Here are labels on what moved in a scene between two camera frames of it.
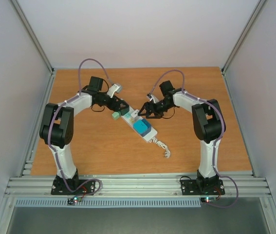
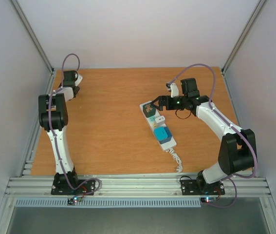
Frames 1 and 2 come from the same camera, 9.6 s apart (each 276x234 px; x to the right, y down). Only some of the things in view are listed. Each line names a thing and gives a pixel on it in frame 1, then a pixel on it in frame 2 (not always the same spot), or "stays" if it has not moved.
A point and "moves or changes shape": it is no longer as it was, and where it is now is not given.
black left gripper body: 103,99 → 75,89
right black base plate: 190,187 stays
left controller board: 71,201 stays
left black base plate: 59,187 stays
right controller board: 207,199 stays
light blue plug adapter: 140,126 → 160,133
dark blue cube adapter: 146,122 → 169,135
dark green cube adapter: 124,111 moves or changes shape
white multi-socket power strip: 127,117 → 157,123
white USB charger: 135,113 → 160,120
